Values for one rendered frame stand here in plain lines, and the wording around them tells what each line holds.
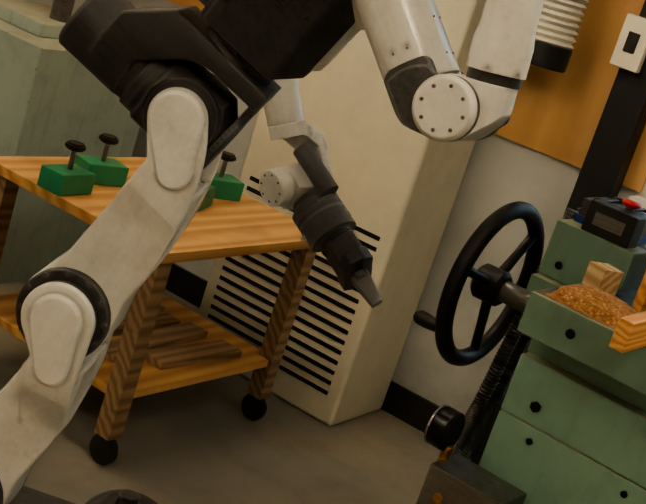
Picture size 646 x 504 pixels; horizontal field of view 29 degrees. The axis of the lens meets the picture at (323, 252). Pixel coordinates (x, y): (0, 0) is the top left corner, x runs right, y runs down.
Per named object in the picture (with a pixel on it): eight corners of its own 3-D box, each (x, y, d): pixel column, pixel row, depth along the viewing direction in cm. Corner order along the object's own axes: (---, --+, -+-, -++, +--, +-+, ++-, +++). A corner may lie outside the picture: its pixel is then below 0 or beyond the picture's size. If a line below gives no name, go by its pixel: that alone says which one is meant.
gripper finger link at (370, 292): (369, 308, 207) (349, 278, 209) (385, 299, 207) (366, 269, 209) (369, 305, 205) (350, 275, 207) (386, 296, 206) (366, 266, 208)
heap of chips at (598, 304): (569, 289, 176) (576, 271, 175) (648, 327, 170) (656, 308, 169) (543, 294, 169) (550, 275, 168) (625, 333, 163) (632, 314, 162)
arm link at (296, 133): (276, 204, 216) (260, 128, 214) (314, 194, 222) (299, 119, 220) (299, 202, 211) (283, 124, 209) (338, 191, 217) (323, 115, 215)
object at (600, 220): (596, 219, 201) (608, 187, 200) (657, 245, 196) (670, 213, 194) (562, 221, 191) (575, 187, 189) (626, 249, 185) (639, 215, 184)
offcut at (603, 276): (615, 296, 181) (624, 272, 180) (596, 294, 179) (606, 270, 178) (599, 287, 184) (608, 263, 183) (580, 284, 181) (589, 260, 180)
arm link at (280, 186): (283, 241, 212) (250, 188, 215) (330, 227, 219) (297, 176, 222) (312, 202, 204) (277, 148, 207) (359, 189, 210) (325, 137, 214)
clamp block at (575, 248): (574, 267, 205) (594, 216, 203) (648, 301, 198) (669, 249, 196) (535, 272, 193) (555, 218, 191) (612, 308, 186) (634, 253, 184)
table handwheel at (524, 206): (531, 276, 220) (524, 161, 199) (631, 324, 210) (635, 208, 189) (435, 390, 208) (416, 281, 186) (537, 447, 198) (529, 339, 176)
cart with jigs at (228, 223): (118, 331, 354) (179, 117, 337) (272, 423, 326) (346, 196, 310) (-68, 362, 299) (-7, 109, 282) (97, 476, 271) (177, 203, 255)
